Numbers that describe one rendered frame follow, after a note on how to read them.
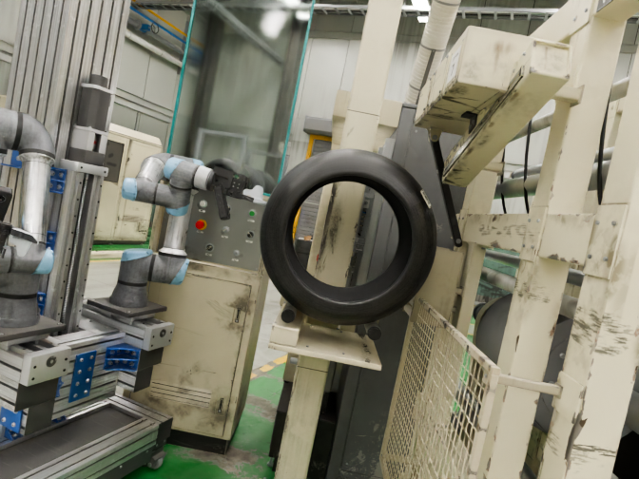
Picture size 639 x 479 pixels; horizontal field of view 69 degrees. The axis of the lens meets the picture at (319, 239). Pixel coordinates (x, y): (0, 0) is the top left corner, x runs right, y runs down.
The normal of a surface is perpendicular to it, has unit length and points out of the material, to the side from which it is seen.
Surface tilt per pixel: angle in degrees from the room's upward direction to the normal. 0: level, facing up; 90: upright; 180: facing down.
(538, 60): 72
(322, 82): 90
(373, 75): 90
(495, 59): 90
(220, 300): 90
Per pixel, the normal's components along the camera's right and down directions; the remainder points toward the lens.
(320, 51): -0.37, -0.02
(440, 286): -0.02, 0.06
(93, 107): 0.39, 0.13
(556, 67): 0.04, -0.25
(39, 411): 0.91, 0.20
